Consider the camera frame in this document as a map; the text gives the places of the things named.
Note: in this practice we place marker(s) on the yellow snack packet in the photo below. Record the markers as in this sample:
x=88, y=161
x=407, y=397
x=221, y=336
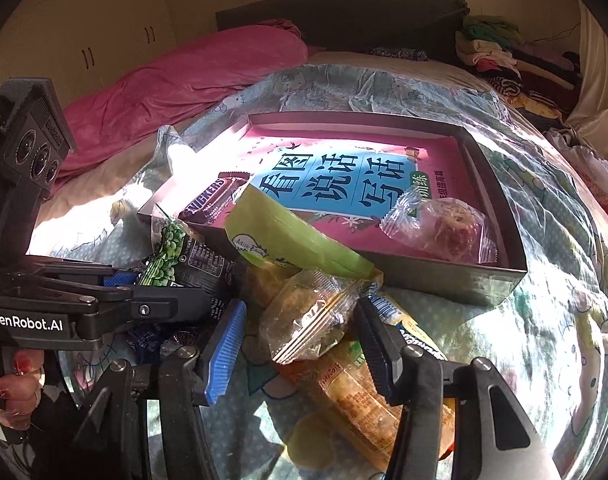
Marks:
x=414, y=336

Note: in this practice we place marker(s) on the black green pea packet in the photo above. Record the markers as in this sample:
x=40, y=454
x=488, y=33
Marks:
x=204, y=265

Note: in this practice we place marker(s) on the white crumpled cloth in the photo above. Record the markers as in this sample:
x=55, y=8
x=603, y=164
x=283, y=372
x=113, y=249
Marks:
x=584, y=160

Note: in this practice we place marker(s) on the dark cardboard box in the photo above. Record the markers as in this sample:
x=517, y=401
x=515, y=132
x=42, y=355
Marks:
x=434, y=280

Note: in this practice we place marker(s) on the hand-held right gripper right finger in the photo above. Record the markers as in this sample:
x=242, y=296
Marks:
x=379, y=355

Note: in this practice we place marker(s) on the pink blanket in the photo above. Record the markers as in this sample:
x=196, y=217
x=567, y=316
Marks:
x=184, y=80

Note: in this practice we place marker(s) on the dark blue cookie packet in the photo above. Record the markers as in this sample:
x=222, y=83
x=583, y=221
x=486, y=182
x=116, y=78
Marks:
x=144, y=337

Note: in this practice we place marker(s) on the clear floss pastry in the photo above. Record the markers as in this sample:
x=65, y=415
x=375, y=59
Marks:
x=449, y=230

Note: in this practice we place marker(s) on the green milk snack packet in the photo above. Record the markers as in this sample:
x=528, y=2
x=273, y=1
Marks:
x=284, y=230

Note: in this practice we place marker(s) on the cream wardrobe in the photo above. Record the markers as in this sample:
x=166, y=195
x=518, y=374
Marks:
x=84, y=20

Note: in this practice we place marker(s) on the brown chocolate bar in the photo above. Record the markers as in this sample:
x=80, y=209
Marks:
x=211, y=200

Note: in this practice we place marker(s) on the beige curtain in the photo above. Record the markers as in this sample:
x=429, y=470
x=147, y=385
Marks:
x=596, y=75

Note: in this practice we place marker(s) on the pink and blue book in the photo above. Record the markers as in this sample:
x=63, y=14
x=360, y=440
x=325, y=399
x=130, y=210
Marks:
x=324, y=180

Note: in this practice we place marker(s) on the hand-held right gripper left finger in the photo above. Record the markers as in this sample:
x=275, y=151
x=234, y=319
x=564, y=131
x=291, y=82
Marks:
x=228, y=355

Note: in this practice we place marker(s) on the cartoon printed quilt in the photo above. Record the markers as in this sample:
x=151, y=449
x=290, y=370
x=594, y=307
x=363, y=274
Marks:
x=559, y=310

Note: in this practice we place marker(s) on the beige bed sheet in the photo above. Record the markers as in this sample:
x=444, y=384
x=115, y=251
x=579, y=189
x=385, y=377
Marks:
x=74, y=205

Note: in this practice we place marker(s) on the dark patterned cloth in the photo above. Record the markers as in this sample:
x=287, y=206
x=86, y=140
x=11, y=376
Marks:
x=394, y=53

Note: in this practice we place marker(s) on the dark grey headboard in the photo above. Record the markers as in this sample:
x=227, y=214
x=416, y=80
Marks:
x=359, y=20

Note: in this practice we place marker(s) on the person's left hand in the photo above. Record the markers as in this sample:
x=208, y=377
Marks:
x=14, y=390

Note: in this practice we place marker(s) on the round pastry with green label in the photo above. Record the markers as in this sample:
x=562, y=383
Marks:
x=304, y=320

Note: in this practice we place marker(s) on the pile of folded clothes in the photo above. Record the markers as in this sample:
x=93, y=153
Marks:
x=509, y=60

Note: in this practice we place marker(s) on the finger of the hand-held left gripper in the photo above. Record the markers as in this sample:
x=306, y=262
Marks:
x=149, y=307
x=119, y=278

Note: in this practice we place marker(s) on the orange bread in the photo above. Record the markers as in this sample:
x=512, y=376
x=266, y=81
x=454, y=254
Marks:
x=354, y=400

